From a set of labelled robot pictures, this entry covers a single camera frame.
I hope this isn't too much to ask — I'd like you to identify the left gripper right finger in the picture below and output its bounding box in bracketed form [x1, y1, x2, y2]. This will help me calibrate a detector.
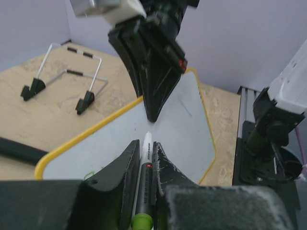
[153, 142, 293, 230]

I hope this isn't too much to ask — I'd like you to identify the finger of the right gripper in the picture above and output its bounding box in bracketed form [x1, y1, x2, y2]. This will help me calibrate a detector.
[108, 23, 142, 97]
[122, 20, 180, 122]

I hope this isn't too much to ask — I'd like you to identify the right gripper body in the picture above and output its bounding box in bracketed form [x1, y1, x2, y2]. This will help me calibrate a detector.
[141, 0, 199, 74]

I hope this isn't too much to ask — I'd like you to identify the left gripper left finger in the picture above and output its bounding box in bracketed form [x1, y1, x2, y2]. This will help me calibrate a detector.
[68, 139, 140, 230]

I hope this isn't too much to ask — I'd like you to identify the green whiteboard marker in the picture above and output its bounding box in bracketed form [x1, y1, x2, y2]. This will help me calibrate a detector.
[130, 132, 153, 230]

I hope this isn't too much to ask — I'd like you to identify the yellow framed whiteboard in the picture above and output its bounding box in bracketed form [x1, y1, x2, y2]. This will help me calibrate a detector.
[34, 68, 216, 184]

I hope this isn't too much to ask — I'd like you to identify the black microphone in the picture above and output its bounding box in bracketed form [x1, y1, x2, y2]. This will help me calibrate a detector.
[0, 137, 48, 166]

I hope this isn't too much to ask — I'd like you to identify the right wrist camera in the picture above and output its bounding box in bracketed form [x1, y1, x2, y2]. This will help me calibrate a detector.
[70, 0, 147, 26]

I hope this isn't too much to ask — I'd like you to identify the wire whiteboard stand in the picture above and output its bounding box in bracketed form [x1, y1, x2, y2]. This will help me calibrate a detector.
[20, 42, 108, 115]

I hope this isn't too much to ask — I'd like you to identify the aluminium table frame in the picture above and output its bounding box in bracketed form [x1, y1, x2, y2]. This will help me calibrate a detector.
[237, 86, 260, 138]

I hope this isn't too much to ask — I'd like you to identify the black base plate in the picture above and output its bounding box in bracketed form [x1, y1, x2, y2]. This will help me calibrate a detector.
[232, 121, 303, 213]

